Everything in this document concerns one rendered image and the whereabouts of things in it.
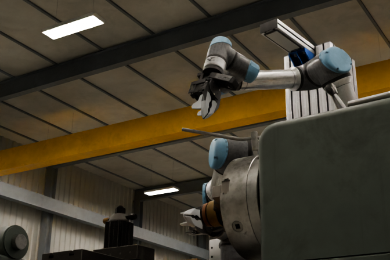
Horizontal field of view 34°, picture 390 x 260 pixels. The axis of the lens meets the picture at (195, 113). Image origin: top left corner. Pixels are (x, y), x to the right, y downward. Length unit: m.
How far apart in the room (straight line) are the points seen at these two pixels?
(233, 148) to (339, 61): 0.51
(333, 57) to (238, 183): 0.77
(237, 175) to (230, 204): 0.09
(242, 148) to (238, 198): 0.54
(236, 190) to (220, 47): 0.57
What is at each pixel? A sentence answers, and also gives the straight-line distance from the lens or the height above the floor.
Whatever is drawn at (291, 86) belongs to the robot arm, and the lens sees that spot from 2.52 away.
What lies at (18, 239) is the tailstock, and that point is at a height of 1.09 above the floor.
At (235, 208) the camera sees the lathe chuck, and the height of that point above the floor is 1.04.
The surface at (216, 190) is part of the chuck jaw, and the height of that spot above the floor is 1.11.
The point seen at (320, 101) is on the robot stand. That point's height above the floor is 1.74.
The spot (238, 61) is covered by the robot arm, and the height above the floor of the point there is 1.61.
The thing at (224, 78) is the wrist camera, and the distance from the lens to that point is 2.08.
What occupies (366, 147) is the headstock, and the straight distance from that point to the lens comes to 1.66.
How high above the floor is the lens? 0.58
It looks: 23 degrees up
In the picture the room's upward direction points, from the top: 1 degrees clockwise
